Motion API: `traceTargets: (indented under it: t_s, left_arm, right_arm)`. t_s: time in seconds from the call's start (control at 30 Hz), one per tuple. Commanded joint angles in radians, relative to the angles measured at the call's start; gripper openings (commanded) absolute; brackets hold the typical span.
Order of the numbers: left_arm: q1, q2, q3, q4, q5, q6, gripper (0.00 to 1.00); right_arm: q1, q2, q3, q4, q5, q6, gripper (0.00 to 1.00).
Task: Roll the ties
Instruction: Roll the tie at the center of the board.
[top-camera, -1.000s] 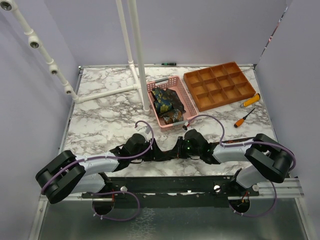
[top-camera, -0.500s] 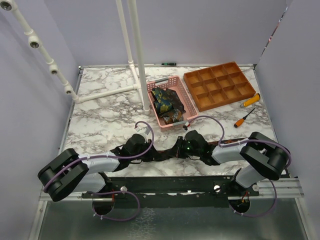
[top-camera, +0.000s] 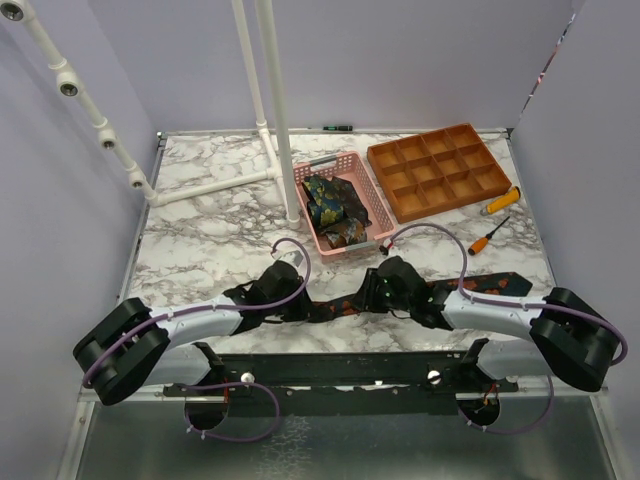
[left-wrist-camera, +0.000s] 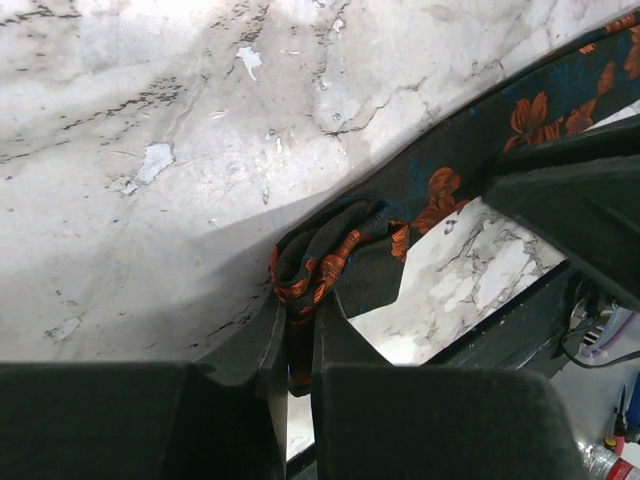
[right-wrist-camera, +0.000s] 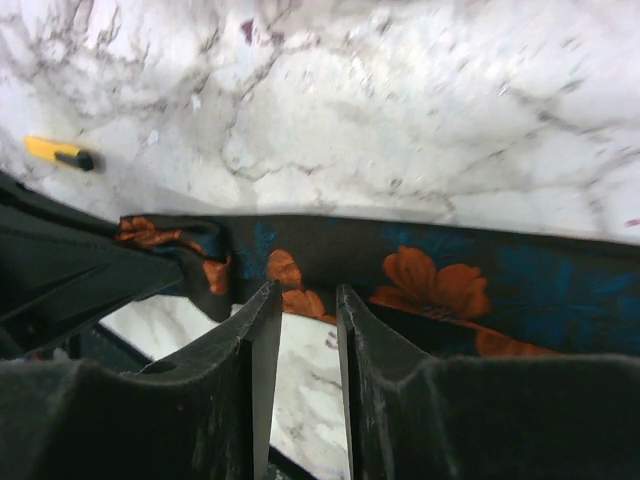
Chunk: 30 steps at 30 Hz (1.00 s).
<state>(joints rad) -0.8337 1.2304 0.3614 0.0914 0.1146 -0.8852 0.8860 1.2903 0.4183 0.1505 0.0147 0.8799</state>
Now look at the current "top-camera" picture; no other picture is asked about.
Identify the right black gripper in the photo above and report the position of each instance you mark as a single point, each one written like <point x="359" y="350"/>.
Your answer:
<point x="373" y="279"/>

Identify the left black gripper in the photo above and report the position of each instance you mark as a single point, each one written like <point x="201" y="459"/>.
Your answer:
<point x="302" y="310"/>

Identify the black orange floral tie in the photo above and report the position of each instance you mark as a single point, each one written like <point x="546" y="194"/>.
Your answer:
<point x="502" y="284"/>

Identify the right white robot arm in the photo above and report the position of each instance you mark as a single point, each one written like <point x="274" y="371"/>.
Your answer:
<point x="557" y="334"/>

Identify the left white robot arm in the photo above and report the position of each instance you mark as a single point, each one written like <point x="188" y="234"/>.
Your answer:
<point x="119" y="355"/>

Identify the dark orange patterned tie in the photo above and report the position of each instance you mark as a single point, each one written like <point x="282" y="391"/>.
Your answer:
<point x="352" y="230"/>

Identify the blue yellow floral tie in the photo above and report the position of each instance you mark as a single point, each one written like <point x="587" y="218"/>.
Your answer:
<point x="324" y="204"/>

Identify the brown compartment tray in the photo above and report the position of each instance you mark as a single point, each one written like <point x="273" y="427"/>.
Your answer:
<point x="434" y="172"/>

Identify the pink perforated plastic basket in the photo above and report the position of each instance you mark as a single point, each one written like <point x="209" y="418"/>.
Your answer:
<point x="348" y="166"/>

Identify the orange box cutter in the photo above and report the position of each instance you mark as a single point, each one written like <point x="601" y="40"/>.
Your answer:
<point x="502" y="202"/>

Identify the small black green device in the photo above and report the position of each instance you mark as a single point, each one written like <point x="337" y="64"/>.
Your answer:
<point x="338" y="128"/>

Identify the orange handle screwdriver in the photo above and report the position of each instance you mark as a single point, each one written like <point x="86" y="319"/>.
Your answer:
<point x="482" y="242"/>

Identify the black metal base rail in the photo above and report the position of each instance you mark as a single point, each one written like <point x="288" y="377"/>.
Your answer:
<point x="261" y="385"/>

